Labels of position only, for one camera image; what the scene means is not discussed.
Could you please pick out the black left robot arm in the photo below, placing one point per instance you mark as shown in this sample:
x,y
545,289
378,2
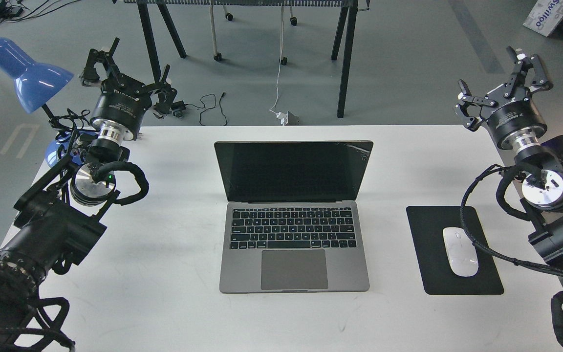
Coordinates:
x,y
59,215

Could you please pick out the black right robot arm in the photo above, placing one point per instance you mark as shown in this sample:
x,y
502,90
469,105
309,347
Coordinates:
x,y
532,188

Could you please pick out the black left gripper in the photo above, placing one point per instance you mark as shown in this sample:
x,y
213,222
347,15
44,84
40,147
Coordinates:
x,y
122,100

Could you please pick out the white wireless mouse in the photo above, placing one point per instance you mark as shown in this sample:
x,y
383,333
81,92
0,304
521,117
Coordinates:
x,y
461,253

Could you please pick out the white cardboard box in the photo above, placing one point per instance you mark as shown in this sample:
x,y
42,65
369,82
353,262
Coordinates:
x,y
544,16

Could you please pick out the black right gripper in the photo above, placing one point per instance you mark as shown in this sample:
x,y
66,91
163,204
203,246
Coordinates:
x,y
512,116

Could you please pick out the grey open laptop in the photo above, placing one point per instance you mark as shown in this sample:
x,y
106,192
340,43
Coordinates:
x,y
292,221

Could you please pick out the white power adapter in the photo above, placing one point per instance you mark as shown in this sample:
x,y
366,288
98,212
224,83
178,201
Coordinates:
x,y
287,119

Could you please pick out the black mouse pad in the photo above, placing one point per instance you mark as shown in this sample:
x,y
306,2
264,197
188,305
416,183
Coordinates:
x,y
427,225

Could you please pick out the blue desk lamp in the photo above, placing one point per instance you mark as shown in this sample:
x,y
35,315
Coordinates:
x,y
35,84

